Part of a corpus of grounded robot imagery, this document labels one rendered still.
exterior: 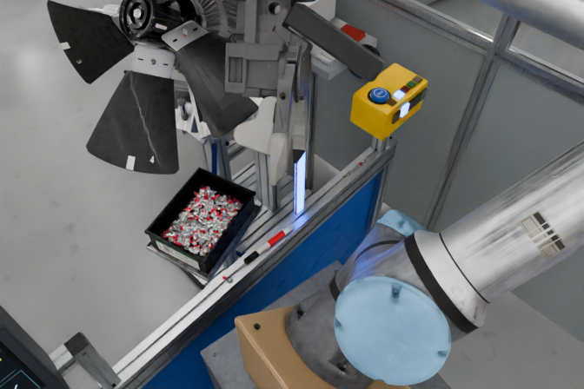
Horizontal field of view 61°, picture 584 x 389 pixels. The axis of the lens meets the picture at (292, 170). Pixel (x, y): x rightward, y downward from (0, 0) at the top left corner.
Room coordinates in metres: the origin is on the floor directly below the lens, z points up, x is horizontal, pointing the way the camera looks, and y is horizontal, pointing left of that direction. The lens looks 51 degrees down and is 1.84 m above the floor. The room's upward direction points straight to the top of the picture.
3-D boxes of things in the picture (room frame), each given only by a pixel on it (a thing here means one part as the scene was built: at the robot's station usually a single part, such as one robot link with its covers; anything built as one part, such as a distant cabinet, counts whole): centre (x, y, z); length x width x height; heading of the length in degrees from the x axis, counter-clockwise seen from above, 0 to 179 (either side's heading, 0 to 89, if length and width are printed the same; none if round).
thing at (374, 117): (0.88, -0.23, 1.02); 0.16 x 0.10 x 0.11; 136
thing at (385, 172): (0.90, -0.25, 0.39); 0.04 x 0.04 x 0.78; 46
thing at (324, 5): (1.47, -0.03, 0.92); 0.17 x 0.16 x 0.11; 136
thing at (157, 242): (0.66, 0.21, 0.85); 0.22 x 0.17 x 0.07; 152
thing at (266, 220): (1.15, 0.19, 0.04); 0.62 x 0.46 x 0.08; 136
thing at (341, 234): (0.59, 0.04, 0.45); 0.82 x 0.01 x 0.66; 136
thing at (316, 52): (1.29, -0.09, 0.87); 0.15 x 0.09 x 0.02; 42
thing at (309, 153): (1.39, -0.07, 0.42); 0.04 x 0.04 x 0.83; 46
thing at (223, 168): (1.09, 0.26, 0.46); 0.09 x 0.04 x 0.91; 46
